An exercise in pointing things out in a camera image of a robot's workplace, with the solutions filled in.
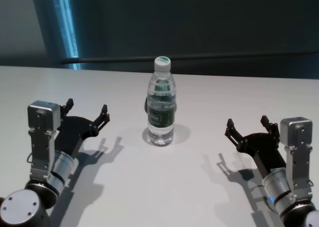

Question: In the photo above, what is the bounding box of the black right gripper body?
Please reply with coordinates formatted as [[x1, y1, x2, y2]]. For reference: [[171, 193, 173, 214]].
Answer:
[[236, 131, 287, 179]]

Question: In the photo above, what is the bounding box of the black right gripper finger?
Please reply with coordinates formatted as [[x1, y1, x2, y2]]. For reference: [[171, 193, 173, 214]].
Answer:
[[224, 118, 246, 148], [260, 115, 280, 144]]

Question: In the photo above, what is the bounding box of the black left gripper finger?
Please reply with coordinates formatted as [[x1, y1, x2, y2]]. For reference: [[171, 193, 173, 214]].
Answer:
[[91, 104, 111, 137], [60, 98, 75, 118]]

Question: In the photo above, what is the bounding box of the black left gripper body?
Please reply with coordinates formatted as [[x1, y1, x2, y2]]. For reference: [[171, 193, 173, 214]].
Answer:
[[53, 114, 98, 158]]

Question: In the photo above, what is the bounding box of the clear water bottle green label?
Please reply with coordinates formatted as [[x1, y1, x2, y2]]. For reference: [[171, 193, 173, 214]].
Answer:
[[146, 55, 178, 147]]

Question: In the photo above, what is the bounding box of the grey handrail bar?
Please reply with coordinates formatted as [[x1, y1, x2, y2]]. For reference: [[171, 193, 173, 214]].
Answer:
[[61, 53, 319, 64]]

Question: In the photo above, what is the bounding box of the narrow glass window strip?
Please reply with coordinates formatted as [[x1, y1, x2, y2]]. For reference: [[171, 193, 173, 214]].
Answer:
[[49, 0, 82, 70]]

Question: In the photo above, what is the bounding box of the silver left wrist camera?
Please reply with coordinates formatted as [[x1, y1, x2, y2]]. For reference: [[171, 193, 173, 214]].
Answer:
[[26, 100, 62, 182]]

